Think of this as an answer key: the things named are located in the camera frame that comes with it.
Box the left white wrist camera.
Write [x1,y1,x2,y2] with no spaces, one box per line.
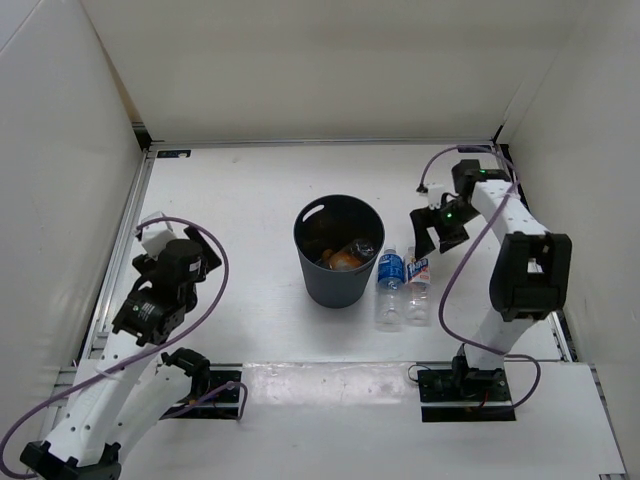
[135,221,177,260]

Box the white red label water bottle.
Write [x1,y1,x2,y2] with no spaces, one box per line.
[404,246,431,326]

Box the blue label water bottle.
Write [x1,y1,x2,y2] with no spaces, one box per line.
[376,244,404,332]

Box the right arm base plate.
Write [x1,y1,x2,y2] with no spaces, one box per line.
[408,363,516,423]

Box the right black frame rail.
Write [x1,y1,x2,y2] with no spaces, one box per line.
[495,144,528,208]

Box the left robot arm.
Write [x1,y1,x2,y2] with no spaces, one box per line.
[20,219,229,479]

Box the dark grey plastic bin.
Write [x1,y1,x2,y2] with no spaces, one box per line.
[293,194,385,309]

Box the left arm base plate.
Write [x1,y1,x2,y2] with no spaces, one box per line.
[161,363,246,421]

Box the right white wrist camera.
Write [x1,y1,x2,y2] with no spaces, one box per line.
[416,183,446,210]

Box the clear unlabelled plastic bottle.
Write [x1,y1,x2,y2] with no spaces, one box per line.
[344,238,377,264]

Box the right blue corner label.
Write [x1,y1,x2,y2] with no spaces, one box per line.
[456,145,493,154]

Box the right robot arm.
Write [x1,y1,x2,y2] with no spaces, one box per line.
[410,159,572,400]

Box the orange juice bottle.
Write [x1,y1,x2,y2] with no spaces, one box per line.
[320,249,363,271]

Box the left aluminium frame rail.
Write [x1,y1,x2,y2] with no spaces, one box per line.
[73,149,153,365]

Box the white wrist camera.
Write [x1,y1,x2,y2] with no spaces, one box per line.
[135,221,177,260]
[416,183,446,210]

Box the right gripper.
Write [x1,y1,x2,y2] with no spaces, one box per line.
[411,200,482,261]

